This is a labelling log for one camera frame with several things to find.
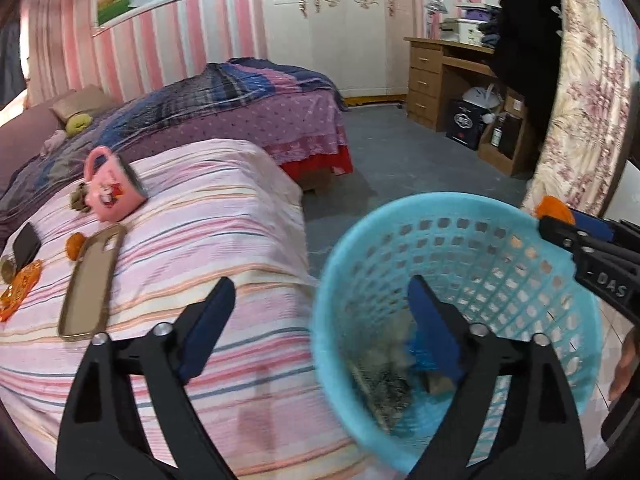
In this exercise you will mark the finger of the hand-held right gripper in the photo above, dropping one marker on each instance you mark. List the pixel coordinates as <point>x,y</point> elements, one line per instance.
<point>562,234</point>
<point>595,226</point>

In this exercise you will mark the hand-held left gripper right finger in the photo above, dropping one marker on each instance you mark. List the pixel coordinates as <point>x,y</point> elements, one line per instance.
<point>437,330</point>

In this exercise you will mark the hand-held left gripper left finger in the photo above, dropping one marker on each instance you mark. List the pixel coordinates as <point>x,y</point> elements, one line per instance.
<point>207,330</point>

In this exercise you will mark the blue plastic bag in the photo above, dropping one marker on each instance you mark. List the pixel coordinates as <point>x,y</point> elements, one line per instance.
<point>415,355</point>

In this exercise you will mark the light blue plastic basket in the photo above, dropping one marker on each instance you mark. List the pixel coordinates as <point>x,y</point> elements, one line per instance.
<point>350,270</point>

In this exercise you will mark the small brown plush toy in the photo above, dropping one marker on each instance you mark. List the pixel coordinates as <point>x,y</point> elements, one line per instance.
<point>79,200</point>

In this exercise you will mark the orange snack packet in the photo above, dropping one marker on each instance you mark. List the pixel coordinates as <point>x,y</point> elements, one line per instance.
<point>20,290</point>

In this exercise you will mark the person's right hand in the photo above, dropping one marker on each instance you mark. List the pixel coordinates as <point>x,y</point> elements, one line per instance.
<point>627,365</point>

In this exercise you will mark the pink striped bedsheet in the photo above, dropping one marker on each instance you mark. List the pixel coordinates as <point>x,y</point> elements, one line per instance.
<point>200,240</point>

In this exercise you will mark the black carton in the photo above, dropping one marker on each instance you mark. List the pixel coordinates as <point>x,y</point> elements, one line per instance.
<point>507,135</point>

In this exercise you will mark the floral curtain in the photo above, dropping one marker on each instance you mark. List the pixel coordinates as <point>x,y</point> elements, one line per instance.
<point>585,110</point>

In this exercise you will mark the beige phone case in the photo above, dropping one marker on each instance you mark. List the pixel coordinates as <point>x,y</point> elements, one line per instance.
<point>87,290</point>

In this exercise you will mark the black gift bag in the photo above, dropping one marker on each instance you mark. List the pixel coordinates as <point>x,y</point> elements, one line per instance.
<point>465,122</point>

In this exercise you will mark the white round appliance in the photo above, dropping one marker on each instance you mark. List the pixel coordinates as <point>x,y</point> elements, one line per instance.
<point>480,97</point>

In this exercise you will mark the pink cartoon mug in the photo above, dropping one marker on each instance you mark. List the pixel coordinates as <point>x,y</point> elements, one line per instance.
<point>112,195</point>

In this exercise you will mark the black hanging coat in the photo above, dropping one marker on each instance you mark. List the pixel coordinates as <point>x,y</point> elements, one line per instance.
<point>525,60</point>

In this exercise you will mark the black phone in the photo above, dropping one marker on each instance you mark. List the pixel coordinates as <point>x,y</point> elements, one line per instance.
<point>26,245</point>

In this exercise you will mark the red bed skirt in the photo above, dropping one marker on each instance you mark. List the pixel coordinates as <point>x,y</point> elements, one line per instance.
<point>320,162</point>

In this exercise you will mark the wooden desk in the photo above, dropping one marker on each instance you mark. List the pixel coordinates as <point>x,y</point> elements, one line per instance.
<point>425,85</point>

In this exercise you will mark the white storage box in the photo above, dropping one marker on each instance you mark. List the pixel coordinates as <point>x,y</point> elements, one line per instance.
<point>465,30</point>

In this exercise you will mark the purple dotted bedsheet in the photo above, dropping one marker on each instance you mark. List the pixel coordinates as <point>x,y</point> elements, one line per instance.
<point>300,120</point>

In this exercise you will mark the plaid purple blanket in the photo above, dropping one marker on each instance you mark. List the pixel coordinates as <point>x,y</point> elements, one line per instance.
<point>200,95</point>

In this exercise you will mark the pink plush toy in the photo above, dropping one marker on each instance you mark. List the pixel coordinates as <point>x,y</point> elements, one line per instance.
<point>54,141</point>

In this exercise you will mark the yellow-green plush toy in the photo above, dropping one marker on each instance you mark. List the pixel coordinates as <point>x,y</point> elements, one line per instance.
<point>79,122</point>

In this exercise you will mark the beige pillow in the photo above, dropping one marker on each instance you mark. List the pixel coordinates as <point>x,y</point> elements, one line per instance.
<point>85,102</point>

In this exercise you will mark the silver desk lamp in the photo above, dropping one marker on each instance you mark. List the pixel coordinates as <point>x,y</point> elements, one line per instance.
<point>436,5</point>

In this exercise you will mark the mauve bed headboard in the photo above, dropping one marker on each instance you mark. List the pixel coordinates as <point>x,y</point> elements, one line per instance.
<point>25,130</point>

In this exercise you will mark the white wardrobe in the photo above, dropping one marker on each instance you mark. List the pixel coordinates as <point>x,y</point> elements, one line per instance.
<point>340,50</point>

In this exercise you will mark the dark grey curtain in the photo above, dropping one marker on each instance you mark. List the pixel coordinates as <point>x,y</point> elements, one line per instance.
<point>10,60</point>

